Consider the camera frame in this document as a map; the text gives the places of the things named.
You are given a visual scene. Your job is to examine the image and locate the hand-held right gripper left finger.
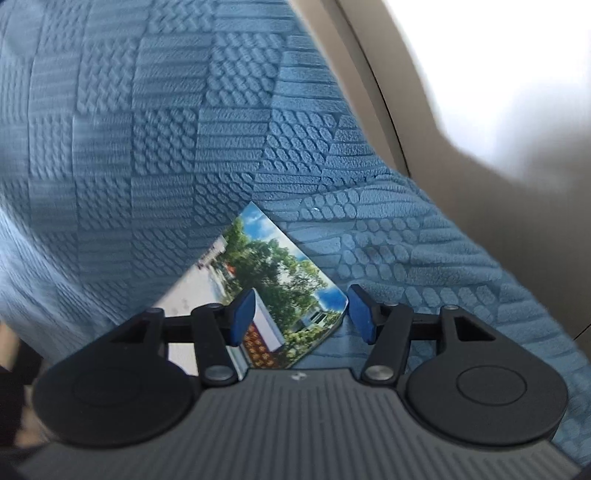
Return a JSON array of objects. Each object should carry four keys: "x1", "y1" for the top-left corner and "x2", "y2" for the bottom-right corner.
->
[{"x1": 110, "y1": 288, "x2": 257, "y2": 386}]

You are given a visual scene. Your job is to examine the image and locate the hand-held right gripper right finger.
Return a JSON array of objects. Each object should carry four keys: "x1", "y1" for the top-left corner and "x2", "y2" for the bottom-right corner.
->
[{"x1": 346, "y1": 284, "x2": 498, "y2": 384}]

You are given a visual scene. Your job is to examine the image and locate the landscape photo postcard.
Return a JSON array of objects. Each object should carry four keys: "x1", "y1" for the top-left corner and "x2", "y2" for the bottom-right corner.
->
[{"x1": 152, "y1": 202, "x2": 349, "y2": 374}]

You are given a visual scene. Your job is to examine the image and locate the blue textured sofa cover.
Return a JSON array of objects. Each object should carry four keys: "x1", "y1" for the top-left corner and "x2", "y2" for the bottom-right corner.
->
[{"x1": 0, "y1": 0, "x2": 591, "y2": 462}]

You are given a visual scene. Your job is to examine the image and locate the black frame strip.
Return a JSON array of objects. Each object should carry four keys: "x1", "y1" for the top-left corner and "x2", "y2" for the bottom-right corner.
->
[{"x1": 335, "y1": 0, "x2": 413, "y2": 177}]

